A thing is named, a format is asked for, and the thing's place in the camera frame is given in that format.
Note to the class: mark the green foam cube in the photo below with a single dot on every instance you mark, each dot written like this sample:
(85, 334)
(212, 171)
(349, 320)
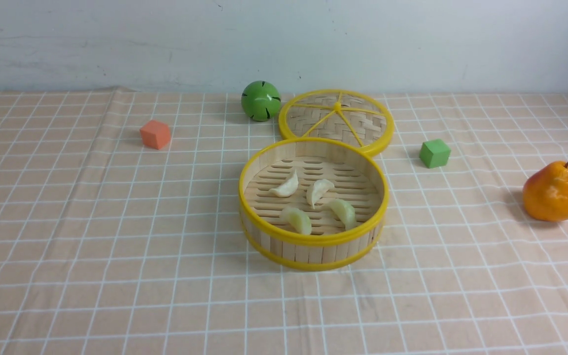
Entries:
(434, 153)

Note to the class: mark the woven bamboo steamer lid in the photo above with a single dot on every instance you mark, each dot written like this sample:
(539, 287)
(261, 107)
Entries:
(342, 115)

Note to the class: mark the bamboo steamer tray yellow rim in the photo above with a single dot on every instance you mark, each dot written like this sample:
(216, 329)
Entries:
(357, 179)

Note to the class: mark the white dumpling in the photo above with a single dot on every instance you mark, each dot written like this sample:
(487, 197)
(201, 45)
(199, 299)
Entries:
(317, 190)
(288, 187)

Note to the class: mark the pale green dumpling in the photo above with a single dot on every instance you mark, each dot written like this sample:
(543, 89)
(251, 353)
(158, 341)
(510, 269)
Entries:
(297, 219)
(345, 212)

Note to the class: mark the orange foam cube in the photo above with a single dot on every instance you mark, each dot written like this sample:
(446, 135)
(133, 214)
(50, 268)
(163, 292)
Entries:
(155, 134)

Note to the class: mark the orange yellow toy pear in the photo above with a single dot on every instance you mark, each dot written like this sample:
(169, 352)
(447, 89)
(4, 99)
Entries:
(545, 194)

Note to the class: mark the green ball black stripes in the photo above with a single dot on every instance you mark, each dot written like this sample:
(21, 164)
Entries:
(261, 101)

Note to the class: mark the peach checkered tablecloth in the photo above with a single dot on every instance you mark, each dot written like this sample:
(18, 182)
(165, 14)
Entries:
(109, 247)

